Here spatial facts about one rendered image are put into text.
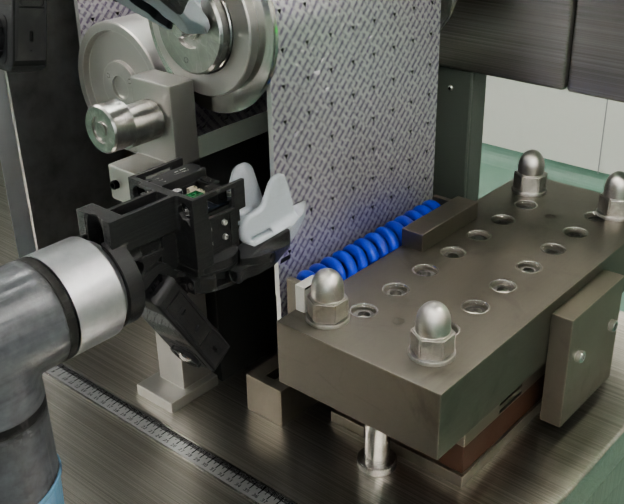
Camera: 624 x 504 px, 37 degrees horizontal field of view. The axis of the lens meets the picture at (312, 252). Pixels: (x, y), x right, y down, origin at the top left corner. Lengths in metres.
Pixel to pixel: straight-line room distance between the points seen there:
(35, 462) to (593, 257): 0.51
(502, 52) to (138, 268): 0.48
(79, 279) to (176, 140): 0.20
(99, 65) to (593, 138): 2.91
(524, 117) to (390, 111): 2.91
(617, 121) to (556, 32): 2.65
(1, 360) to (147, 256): 0.14
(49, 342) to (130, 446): 0.26
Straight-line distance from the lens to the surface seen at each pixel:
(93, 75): 0.90
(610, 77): 0.93
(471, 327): 0.75
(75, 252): 0.63
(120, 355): 0.97
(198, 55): 0.75
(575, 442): 0.86
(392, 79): 0.86
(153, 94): 0.78
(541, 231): 0.91
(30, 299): 0.60
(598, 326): 0.85
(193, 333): 0.71
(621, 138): 3.61
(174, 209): 0.66
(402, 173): 0.91
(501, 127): 3.83
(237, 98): 0.75
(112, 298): 0.63
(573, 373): 0.83
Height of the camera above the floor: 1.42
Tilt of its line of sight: 27 degrees down
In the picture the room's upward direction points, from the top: 1 degrees counter-clockwise
